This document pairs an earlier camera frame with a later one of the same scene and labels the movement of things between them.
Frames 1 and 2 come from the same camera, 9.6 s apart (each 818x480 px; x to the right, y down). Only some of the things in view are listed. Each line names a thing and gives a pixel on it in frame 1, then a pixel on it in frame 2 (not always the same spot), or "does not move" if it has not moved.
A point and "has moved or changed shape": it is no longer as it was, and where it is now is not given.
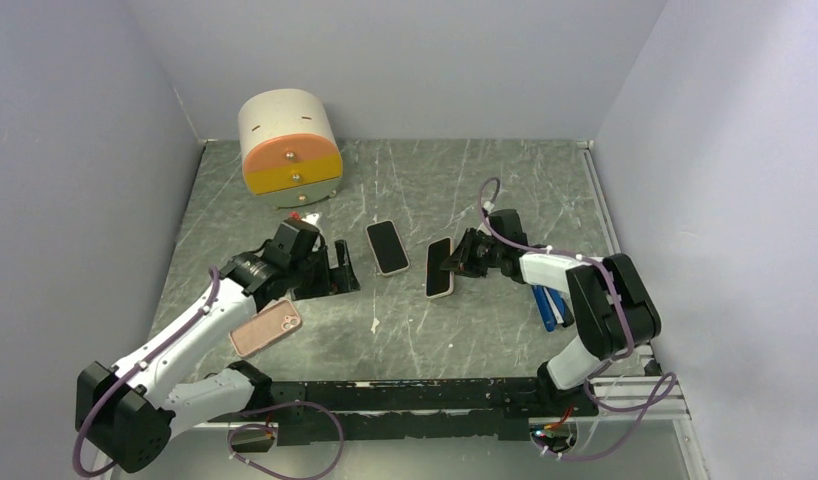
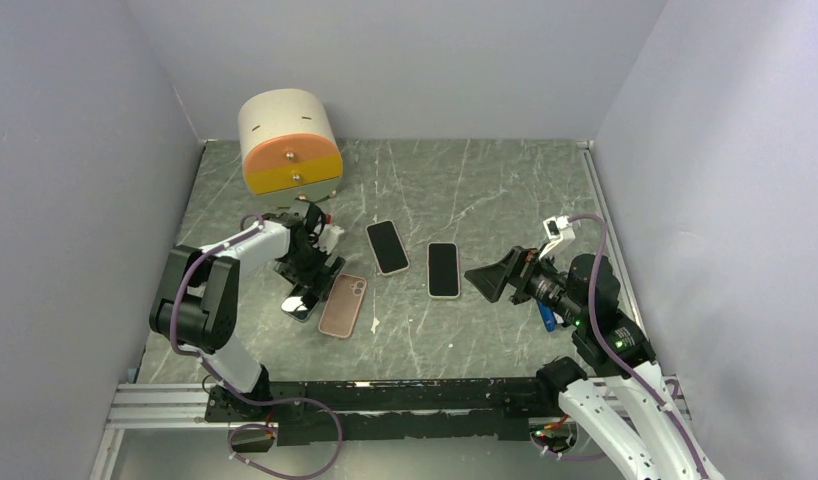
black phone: x=437 y=280 has moved or changed shape
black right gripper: x=460 y=259 to x=518 y=262
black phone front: x=387 y=248 does not move
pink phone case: x=266 y=328 to x=343 y=306
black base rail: x=410 y=411 does not move
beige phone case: x=439 y=283 does not move
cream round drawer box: x=290 y=145 does not move
